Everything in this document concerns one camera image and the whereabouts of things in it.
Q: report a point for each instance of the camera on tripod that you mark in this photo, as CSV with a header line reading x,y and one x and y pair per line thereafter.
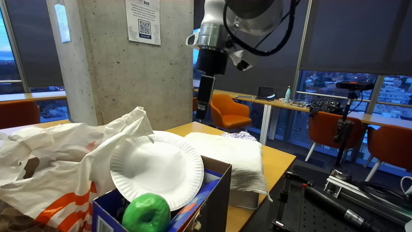
x,y
346,129

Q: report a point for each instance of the wooden window counter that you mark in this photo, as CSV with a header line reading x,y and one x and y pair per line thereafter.
x,y
32,95

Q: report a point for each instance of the black cylindrical tool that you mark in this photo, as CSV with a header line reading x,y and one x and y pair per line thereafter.
x,y
334,207

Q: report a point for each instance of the teal bottle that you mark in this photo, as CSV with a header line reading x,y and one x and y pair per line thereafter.
x,y
287,95

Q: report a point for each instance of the grey roller blind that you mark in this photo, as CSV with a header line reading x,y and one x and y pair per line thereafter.
x,y
35,42
357,35

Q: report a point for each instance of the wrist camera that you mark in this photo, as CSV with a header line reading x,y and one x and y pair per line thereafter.
x,y
242,58

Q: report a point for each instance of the white poster with code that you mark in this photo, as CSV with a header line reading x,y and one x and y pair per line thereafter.
x,y
143,21

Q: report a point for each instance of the grey keyboard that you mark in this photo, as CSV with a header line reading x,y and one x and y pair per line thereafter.
x,y
244,96

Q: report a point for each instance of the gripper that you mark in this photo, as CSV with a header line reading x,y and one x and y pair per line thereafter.
x,y
212,61

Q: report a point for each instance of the narrow white sign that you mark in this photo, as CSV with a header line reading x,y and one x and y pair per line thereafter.
x,y
62,22

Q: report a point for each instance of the blue cardboard box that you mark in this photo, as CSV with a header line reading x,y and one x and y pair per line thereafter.
x,y
215,196

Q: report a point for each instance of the laptop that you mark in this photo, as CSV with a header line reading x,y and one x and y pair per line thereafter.
x,y
266,92

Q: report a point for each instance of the glass bowl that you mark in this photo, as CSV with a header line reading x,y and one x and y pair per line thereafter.
x,y
298,103

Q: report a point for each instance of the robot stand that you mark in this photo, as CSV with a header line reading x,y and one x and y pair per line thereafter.
x,y
305,216

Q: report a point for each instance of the orange chair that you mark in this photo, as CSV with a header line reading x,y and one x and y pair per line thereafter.
x,y
228,112
391,145
194,104
17,113
323,129

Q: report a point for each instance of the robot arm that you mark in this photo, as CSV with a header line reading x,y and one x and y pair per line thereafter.
x,y
214,14

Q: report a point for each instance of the white orange plastic bag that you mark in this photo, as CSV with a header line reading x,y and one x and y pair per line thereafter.
x,y
58,161

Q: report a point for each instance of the black bag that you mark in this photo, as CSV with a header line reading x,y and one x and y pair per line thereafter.
x,y
325,105

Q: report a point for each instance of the crumpled purple white wrapper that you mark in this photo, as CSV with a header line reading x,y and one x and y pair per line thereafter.
x,y
239,135

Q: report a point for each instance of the white paper plate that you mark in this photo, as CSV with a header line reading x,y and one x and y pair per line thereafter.
x,y
157,169

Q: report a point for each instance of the green toy doughnut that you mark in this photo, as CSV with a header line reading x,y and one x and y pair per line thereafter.
x,y
146,214

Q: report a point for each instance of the long wooden counter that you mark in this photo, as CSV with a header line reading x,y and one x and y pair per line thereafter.
x,y
370,117

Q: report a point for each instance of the aluminium rail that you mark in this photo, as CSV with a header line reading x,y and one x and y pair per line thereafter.
x,y
370,201

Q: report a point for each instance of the silver foil tray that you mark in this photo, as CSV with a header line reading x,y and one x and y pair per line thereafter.
x,y
243,199

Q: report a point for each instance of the white folded towel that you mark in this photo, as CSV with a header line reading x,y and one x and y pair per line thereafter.
x,y
238,154

